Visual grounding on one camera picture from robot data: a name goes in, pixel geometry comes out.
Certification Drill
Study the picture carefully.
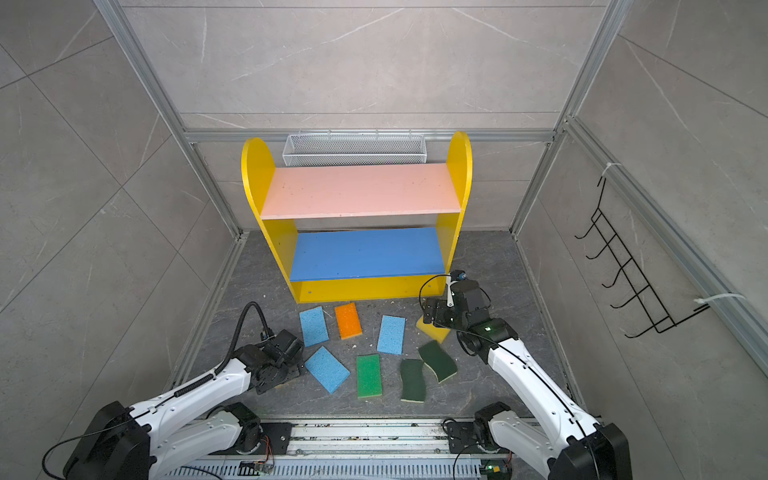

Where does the blue sponge lower left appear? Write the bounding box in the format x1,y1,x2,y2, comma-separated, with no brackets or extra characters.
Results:
305,347,350,394

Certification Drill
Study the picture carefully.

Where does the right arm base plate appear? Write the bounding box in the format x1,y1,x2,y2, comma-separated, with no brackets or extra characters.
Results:
441,418,499,454

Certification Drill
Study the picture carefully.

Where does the blue sponge middle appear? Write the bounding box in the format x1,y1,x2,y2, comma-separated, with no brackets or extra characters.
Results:
377,315,406,355

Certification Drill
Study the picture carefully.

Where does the orange sponge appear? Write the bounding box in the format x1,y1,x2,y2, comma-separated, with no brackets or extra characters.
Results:
335,303,362,340

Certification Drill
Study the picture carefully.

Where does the blue sponge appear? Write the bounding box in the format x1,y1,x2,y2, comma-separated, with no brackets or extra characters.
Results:
377,315,406,355
305,347,350,394
299,307,329,347

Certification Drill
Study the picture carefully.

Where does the white wire mesh basket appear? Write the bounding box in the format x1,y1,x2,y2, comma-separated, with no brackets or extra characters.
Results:
282,133,427,167

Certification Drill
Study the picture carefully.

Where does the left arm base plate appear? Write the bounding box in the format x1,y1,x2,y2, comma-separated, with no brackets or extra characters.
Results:
235,422,293,457

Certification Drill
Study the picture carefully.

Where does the yellow shelf with coloured boards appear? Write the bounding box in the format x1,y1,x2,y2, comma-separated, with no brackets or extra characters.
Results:
241,132,473,303

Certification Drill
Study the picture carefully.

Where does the yellow sponge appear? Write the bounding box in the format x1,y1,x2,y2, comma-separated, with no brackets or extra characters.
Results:
416,317,451,344

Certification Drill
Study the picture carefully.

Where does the black corrugated cable left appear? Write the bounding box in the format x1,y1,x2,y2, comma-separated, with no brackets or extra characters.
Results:
212,301,274,376

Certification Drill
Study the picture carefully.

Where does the blue sponge upper left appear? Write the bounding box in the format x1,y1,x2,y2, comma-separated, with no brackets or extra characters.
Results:
299,307,329,347

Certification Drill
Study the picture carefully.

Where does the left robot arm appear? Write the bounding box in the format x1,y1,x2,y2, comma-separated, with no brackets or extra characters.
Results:
63,330,303,479

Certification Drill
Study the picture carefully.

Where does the black wire hook rack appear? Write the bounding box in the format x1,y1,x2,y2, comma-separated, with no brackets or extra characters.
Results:
574,177,711,339

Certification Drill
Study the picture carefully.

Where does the aluminium mounting rail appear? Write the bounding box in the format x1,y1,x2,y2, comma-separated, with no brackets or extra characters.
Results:
157,419,540,479

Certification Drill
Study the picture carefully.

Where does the bright green sponge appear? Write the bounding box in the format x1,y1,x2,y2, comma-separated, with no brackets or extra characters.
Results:
357,354,383,399

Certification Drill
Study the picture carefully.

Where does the dark green sponge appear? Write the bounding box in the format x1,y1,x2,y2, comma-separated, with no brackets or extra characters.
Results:
418,340,458,383
400,359,426,403

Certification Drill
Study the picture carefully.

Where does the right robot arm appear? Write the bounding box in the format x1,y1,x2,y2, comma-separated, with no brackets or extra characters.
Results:
418,270,633,479

